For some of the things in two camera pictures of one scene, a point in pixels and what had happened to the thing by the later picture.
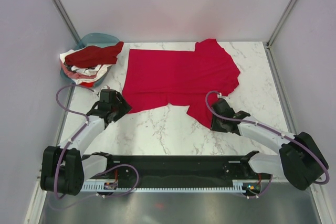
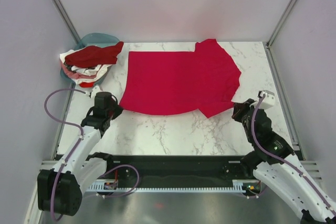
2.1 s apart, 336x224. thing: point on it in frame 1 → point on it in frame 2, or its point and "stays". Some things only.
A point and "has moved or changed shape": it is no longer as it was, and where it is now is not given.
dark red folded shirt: (94, 55) stays
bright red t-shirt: (153, 78) has moved or changed shape
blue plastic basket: (104, 40) stays
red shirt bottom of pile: (87, 84) stays
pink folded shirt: (74, 74) stays
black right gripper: (214, 127) → (239, 108)
